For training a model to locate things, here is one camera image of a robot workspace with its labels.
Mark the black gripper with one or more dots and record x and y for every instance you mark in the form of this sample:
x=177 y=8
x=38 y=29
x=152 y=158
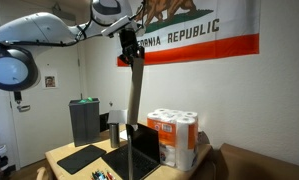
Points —
x=128 y=39

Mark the brown cardboard tissue roll tube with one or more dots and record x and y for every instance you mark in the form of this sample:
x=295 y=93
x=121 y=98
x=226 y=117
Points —
x=135 y=93

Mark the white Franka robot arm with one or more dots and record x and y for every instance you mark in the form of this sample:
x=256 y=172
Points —
x=39 y=28

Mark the metal tissue roll holder stand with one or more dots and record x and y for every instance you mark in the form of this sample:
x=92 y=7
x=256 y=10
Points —
x=130 y=156

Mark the black box behind bin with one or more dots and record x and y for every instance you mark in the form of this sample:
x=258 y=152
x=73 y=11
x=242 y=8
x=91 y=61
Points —
x=104 y=121

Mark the California Republic flag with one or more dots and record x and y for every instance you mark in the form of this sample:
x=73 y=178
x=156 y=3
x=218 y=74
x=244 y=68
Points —
x=202 y=30

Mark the grey door closer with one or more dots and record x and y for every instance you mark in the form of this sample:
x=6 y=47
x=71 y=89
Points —
x=64 y=14

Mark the white paper sheet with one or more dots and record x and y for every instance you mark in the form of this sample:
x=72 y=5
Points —
x=123 y=134

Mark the grey plastic bin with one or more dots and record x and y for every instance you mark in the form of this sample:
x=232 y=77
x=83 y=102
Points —
x=85 y=123

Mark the steel tumbler cup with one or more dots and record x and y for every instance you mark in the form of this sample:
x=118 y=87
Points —
x=114 y=136

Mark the small photo on door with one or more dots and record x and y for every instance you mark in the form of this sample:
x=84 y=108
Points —
x=50 y=81

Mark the paper towel rolls pack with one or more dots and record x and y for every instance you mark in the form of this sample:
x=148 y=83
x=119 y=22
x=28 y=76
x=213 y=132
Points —
x=175 y=140

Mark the black laptop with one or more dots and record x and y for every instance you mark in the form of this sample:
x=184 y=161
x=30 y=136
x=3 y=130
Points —
x=142 y=153

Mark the dark backpack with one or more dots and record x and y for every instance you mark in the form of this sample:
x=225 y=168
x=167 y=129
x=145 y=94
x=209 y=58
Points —
x=204 y=138

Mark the black flat pad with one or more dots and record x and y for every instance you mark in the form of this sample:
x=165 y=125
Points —
x=80 y=159

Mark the coloured marker pens pack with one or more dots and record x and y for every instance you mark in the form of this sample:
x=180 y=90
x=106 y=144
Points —
x=102 y=175

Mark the brown armchair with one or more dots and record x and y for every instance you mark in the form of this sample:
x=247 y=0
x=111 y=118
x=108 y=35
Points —
x=259 y=166

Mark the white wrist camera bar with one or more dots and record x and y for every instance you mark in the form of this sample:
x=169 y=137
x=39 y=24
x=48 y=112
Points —
x=115 y=26

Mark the curved wooden frame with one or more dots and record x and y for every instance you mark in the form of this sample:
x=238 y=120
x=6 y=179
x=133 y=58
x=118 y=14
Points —
x=41 y=174

